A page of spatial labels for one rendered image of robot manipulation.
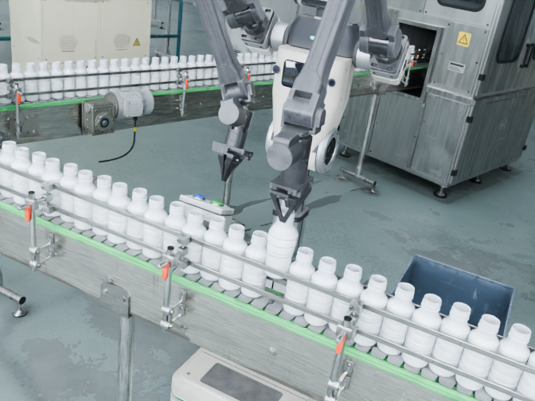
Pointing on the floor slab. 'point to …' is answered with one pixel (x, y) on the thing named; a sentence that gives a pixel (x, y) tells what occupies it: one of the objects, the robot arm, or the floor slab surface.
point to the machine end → (454, 92)
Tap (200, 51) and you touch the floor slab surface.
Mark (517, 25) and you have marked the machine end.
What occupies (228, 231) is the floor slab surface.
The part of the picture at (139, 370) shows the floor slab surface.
